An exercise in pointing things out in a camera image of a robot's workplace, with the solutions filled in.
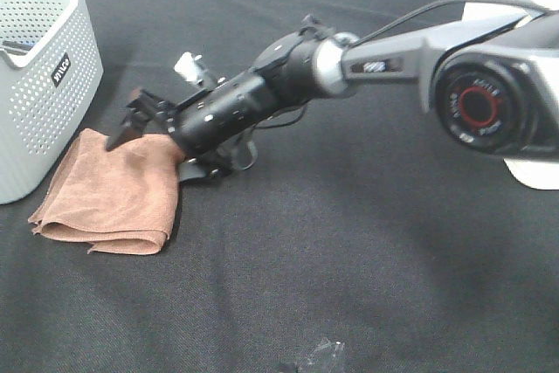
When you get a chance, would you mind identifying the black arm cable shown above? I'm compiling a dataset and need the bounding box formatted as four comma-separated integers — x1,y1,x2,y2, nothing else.
252,0,552,131

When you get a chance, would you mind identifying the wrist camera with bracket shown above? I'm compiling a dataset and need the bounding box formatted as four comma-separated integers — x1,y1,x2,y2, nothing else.
174,52,258,182

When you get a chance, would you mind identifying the white perforated plastic basket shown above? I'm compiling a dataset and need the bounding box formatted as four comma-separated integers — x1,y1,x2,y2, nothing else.
1,0,103,204

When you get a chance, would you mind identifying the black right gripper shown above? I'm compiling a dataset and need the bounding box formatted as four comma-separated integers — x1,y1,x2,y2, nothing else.
105,73,280,158

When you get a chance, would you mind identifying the brown towel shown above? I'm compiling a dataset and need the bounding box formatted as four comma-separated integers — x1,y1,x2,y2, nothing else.
28,128,185,255

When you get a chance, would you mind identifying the dark grey table cloth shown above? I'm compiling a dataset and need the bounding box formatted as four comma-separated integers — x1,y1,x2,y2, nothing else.
1,0,558,372

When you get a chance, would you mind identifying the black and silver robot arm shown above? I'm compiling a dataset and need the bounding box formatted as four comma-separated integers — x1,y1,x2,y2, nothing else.
106,10,558,161

